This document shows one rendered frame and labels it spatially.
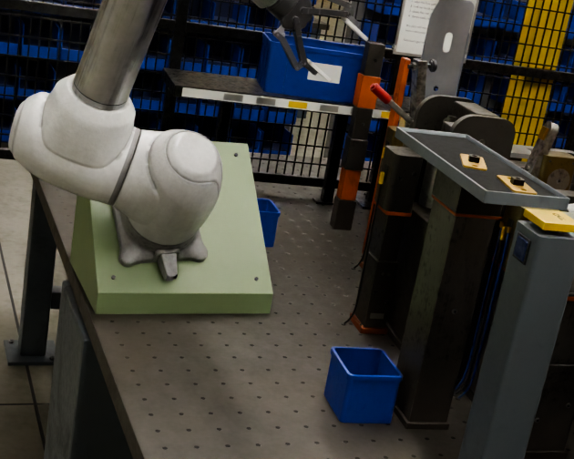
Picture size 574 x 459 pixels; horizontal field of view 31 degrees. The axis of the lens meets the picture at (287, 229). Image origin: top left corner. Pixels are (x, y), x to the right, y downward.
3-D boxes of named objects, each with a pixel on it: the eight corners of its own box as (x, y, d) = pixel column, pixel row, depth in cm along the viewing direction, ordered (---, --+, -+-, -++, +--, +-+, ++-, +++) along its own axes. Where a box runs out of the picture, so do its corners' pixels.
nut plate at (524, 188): (538, 195, 150) (539, 188, 150) (513, 192, 150) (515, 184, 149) (518, 179, 158) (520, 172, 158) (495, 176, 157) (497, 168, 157)
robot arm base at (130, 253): (123, 285, 197) (130, 273, 192) (104, 186, 206) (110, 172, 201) (211, 280, 205) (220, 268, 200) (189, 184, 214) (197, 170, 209)
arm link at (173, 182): (192, 259, 199) (228, 204, 181) (103, 226, 195) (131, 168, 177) (210, 192, 208) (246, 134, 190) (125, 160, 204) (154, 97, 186)
